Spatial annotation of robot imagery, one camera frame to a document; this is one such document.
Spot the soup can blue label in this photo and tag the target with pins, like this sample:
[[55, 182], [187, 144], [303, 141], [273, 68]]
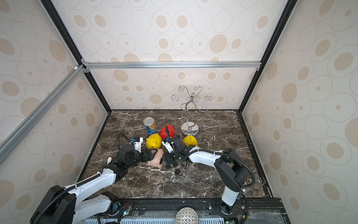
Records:
[[150, 125]]

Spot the diagonal aluminium frame bar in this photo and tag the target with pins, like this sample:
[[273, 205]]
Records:
[[13, 140]]

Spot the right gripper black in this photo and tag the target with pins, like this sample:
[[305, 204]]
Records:
[[170, 156]]

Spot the perforated metal ball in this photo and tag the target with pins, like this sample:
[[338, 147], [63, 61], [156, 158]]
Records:
[[187, 216]]

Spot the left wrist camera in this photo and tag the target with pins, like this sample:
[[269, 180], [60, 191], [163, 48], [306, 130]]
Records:
[[137, 143]]

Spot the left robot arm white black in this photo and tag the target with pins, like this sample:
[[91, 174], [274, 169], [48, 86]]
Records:
[[71, 204]]

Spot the chrome mug tree stand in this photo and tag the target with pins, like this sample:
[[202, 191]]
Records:
[[190, 126]]

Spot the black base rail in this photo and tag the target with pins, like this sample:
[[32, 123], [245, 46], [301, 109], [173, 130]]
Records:
[[163, 211]]

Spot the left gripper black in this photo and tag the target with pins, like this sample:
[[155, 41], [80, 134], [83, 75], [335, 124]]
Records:
[[149, 154]]

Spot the red piggy bank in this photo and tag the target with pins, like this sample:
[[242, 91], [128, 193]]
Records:
[[167, 130]]

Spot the horizontal aluminium frame bar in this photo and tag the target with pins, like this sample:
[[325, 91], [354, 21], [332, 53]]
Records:
[[172, 65]]

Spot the pink piggy bank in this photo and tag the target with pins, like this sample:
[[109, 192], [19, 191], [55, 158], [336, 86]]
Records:
[[155, 162]]

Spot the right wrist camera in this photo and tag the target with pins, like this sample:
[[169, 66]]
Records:
[[168, 146]]

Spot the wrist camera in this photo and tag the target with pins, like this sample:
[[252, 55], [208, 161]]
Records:
[[137, 143], [168, 146]]

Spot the yellow piggy bank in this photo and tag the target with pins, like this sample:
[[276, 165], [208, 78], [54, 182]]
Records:
[[154, 141], [190, 140]]

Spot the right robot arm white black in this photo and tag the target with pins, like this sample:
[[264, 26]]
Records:
[[234, 172]]

